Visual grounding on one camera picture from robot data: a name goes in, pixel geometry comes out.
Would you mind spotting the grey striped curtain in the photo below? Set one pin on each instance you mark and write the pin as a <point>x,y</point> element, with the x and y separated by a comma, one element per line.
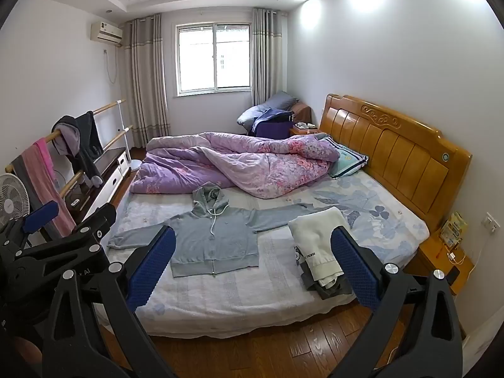
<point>147,86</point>
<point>267,55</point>

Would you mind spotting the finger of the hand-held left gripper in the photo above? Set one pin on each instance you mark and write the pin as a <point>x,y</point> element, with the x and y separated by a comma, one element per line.
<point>41,212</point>
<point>100,220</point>

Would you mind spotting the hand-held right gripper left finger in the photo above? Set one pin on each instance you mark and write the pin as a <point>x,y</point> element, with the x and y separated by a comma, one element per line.
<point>151,267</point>

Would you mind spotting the purple floral quilt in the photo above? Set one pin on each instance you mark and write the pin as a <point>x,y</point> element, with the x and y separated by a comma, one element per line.
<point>236,165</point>

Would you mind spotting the folded white garment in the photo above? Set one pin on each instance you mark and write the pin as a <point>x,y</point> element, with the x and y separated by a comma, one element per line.
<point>315,236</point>

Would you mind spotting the black phone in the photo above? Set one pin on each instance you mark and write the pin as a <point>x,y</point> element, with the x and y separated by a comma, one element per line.
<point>453,275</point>

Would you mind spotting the wooden rail clothes rack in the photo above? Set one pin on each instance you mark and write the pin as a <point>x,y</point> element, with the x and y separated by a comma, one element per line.
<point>106,107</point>

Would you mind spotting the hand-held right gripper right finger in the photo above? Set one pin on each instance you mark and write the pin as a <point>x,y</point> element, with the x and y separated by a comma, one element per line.
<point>356,271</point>

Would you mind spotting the armchair with piled bedding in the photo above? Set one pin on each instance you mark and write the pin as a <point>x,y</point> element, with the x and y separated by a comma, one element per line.
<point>275,116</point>

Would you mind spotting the dark and white cabinet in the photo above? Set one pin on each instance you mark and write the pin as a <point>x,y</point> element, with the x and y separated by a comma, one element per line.
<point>106,187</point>

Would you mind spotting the white electric fan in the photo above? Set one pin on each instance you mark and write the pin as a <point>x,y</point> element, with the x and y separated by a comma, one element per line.
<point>10,197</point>

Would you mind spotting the white fluffy blanket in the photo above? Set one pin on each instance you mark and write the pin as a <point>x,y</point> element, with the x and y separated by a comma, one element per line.
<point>374,212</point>

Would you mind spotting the yellow box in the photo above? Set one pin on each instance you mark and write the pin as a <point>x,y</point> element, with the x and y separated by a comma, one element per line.
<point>454,228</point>

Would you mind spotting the folded dark grey garment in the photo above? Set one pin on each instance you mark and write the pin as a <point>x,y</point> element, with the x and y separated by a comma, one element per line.
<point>330,290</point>

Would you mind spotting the dark hanging jacket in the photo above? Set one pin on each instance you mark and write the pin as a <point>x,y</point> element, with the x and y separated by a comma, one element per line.
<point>88,138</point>

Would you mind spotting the white wall air conditioner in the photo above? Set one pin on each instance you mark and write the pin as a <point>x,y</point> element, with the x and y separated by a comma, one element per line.
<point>106,32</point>

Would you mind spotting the white round stand base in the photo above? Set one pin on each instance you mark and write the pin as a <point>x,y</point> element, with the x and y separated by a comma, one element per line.
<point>134,164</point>

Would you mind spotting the grey striped hanging towel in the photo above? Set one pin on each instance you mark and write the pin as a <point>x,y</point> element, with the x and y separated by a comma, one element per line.
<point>23,169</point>

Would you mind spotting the brown cloth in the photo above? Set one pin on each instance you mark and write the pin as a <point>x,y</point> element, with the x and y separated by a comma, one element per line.
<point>304,112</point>

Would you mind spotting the grey zip hoodie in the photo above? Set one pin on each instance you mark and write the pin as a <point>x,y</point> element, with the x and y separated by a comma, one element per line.
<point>212,236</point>

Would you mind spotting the purple covered seat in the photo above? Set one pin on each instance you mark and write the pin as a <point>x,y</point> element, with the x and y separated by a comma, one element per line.
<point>273,130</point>

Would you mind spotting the white framed window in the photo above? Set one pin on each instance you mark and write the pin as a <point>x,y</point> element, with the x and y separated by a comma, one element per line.
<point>197,59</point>

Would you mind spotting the small wooden nightstand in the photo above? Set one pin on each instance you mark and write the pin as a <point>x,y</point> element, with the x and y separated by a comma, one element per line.
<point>305,130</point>

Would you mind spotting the small teal white cloth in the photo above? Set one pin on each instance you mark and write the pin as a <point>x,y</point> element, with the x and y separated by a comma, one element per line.
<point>348,161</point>

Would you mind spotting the pink hanging towel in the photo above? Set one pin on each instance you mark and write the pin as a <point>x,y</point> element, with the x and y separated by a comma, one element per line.
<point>47,177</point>

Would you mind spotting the blue grey pillow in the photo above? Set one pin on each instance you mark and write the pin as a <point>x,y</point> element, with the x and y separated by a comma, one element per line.
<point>281,100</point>
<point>250,117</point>

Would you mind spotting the white wall socket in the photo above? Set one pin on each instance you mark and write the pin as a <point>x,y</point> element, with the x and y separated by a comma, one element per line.
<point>490,222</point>

